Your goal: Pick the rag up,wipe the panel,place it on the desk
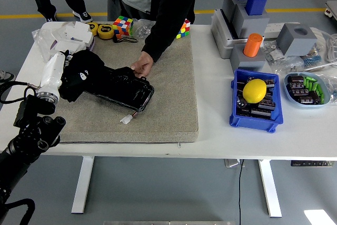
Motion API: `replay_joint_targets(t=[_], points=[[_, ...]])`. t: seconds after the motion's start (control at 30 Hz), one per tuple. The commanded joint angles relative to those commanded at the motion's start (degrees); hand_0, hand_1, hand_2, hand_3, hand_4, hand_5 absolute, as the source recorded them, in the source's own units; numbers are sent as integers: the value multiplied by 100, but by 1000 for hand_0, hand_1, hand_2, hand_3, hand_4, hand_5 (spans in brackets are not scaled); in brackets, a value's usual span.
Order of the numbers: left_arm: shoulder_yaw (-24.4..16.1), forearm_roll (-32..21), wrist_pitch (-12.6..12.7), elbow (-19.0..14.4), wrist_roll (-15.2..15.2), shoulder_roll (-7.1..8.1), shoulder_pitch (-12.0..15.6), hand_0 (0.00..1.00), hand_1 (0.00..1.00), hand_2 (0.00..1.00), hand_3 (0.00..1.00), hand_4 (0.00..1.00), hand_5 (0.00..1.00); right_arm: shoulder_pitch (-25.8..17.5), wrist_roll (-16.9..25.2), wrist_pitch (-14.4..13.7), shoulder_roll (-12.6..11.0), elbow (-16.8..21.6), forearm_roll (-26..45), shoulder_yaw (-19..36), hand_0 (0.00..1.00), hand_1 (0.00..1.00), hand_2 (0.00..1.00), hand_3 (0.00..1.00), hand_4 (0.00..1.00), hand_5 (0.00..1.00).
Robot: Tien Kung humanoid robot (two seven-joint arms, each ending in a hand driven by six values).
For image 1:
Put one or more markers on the person's left hand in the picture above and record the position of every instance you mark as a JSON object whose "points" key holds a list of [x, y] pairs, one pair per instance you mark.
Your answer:
{"points": [[143, 64]]}

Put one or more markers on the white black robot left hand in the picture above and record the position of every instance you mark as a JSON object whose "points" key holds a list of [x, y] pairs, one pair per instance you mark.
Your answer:
{"points": [[52, 74]]}

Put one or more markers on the black glossy panel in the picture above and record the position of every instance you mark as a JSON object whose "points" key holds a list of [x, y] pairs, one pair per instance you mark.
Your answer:
{"points": [[131, 96]]}

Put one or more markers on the black rag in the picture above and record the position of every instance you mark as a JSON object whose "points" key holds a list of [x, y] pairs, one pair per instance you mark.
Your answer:
{"points": [[87, 61]]}

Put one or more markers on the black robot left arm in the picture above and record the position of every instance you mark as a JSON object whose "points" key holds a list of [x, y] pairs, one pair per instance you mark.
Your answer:
{"points": [[29, 135]]}

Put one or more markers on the black table control panel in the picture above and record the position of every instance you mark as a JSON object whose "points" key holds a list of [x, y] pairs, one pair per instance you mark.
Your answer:
{"points": [[312, 163]]}

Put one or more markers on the white flat box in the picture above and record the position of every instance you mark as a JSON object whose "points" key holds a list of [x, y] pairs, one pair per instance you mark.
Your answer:
{"points": [[65, 45]]}

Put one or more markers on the clear empty plastic bag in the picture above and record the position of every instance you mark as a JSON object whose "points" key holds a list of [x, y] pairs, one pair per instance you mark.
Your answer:
{"points": [[42, 41]]}

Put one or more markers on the clear bag of metal parts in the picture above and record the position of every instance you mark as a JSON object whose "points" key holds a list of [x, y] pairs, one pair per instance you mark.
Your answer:
{"points": [[142, 28]]}

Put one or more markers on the grey-brown mat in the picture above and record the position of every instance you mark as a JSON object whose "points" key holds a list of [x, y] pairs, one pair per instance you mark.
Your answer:
{"points": [[168, 96]]}

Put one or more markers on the colourful puzzle cube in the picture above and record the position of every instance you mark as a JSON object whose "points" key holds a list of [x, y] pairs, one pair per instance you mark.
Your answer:
{"points": [[183, 30], [123, 26]]}

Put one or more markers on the grey white shoe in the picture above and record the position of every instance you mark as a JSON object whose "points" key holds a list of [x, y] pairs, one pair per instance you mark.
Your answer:
{"points": [[6, 76]]}

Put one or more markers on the purple bowl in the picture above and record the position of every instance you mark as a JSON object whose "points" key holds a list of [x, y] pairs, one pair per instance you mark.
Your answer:
{"points": [[92, 44]]}

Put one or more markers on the yellow tape measure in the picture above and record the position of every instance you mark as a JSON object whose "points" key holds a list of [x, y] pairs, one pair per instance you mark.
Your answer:
{"points": [[105, 31], [93, 28]]}

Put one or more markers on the white folded carton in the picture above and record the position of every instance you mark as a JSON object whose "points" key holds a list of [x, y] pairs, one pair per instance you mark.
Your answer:
{"points": [[79, 31]]}

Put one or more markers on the light grey flat case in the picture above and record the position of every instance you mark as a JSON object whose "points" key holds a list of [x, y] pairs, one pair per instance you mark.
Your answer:
{"points": [[221, 38]]}

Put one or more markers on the grey block holder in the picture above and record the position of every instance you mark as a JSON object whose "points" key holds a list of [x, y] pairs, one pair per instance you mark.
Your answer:
{"points": [[229, 5], [252, 26], [248, 63]]}

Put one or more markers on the black cylindrical capacitor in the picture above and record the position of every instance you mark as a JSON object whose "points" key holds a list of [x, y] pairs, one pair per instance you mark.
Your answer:
{"points": [[241, 103], [267, 105], [260, 113], [269, 83]]}

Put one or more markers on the orange cylinder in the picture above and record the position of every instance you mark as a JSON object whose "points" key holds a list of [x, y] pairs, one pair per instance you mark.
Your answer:
{"points": [[252, 46]]}

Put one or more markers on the white table leg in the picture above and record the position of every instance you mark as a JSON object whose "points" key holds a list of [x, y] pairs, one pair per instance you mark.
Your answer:
{"points": [[83, 183], [269, 188]]}

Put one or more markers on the yellow lemon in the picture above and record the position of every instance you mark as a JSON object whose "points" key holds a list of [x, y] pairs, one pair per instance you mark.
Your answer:
{"points": [[254, 90]]}

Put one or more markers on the blue plastic bottle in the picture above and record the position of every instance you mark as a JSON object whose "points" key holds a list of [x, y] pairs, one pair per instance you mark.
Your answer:
{"points": [[256, 3]]}

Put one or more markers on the blue plastic bin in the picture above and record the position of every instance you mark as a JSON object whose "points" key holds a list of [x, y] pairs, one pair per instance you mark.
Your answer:
{"points": [[256, 125]]}

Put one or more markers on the clear bag of screws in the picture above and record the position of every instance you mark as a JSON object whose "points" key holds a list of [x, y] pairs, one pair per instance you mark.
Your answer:
{"points": [[272, 52]]}

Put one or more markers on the grey box under table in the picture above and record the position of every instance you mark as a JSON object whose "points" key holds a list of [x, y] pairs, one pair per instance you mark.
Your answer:
{"points": [[231, 163]]}

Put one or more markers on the clear bag of small parts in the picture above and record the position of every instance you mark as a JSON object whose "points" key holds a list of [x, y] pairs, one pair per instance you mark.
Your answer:
{"points": [[289, 65]]}

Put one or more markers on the light blue dish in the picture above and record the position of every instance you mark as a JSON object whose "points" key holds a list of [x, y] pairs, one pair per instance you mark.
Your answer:
{"points": [[289, 98]]}

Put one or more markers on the grey block with round hole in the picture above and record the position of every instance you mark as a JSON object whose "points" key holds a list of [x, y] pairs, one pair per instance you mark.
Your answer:
{"points": [[295, 41]]}

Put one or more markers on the bag of blue resistors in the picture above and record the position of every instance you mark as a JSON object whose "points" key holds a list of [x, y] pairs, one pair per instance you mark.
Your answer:
{"points": [[312, 60]]}

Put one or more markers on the clear crumpled plastic bag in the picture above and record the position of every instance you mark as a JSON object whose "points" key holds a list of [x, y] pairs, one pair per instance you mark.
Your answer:
{"points": [[331, 85]]}

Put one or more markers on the white cart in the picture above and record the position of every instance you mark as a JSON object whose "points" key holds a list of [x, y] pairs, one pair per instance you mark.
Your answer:
{"points": [[331, 9]]}

